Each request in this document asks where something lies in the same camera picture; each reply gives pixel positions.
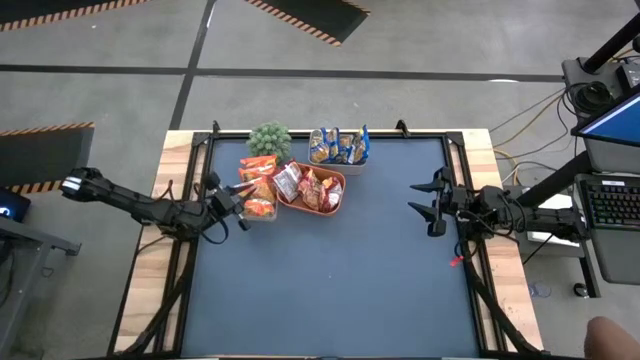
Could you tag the grey stand base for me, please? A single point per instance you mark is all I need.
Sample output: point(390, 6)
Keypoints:
point(575, 75)

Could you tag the white paper sheet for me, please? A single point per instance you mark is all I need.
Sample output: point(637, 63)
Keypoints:
point(560, 201)

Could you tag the black device with blue light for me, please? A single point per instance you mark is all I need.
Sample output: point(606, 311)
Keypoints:
point(12, 205)

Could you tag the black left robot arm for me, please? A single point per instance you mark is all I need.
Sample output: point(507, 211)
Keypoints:
point(145, 207)

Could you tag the snack packets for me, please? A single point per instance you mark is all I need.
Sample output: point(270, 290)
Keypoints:
point(287, 182)

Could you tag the grey metal desk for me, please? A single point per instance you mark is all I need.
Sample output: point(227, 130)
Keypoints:
point(20, 280)

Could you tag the translucent clear plastic bin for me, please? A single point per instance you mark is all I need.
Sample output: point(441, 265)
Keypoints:
point(265, 218)

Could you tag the black keyboard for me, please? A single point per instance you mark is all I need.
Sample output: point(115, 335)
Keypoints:
point(615, 205)

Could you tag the red clip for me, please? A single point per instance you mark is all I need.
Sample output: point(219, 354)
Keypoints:
point(456, 261)

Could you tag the monitor with blue screen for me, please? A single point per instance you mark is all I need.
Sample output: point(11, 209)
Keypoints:
point(615, 125)

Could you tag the artificial green plant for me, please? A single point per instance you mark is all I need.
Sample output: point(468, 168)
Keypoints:
point(269, 141)

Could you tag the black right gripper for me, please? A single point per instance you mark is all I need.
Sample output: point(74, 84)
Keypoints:
point(445, 200)

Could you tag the pale grey plastic bin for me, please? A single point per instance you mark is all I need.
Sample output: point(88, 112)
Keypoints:
point(345, 169)

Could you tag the clear round floor disc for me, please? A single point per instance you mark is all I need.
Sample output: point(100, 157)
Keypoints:
point(540, 290)

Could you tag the black diagonal support bar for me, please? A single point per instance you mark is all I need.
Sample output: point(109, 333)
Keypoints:
point(555, 182)

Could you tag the black stand pole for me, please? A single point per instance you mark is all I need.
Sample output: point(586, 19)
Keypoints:
point(612, 45)

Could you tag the orange plastic bin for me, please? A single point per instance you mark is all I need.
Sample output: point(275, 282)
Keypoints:
point(290, 202)

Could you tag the black metal table frame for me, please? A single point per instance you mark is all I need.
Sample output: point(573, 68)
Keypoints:
point(202, 138)

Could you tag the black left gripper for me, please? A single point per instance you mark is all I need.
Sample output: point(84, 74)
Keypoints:
point(225, 200)

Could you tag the black caster wheel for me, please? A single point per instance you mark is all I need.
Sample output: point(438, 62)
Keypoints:
point(581, 290)

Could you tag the hazard-striped black floor mat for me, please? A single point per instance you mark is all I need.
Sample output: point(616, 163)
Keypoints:
point(50, 7)
point(40, 155)
point(320, 15)

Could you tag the grey workstation cart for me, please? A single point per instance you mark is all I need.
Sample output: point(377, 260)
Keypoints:
point(620, 260)

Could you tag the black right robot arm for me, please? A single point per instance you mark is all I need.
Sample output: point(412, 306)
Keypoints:
point(525, 217)

